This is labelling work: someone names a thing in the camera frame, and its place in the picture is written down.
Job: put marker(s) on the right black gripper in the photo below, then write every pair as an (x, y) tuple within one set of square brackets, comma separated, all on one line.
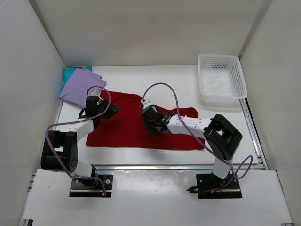
[(148, 121)]

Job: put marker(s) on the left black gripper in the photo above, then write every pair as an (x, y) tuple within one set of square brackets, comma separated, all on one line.
[(111, 109)]

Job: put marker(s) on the red t shirt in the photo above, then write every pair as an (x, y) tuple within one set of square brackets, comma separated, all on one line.
[(126, 129)]

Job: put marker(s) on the purple t shirt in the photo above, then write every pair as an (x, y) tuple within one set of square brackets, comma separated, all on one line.
[(75, 90)]

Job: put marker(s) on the teal t shirt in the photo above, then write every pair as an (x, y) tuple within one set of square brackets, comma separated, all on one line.
[(67, 73)]

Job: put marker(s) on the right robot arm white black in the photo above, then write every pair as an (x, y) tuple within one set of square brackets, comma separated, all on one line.
[(222, 137)]

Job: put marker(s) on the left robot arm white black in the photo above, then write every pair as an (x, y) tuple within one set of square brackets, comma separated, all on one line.
[(60, 150)]

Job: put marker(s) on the white plastic basket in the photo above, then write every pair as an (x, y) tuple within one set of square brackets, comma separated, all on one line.
[(221, 79)]

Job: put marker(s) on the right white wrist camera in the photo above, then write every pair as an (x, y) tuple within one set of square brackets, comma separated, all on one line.
[(146, 103)]

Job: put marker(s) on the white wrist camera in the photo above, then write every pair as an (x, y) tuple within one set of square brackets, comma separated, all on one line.
[(96, 92), (146, 103)]

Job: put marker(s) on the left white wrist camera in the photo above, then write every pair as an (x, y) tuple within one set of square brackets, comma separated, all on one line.
[(96, 92)]

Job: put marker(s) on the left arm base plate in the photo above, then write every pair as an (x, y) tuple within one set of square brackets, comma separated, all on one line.
[(93, 188)]

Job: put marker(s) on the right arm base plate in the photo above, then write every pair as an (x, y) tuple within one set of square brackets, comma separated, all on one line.
[(211, 187)]

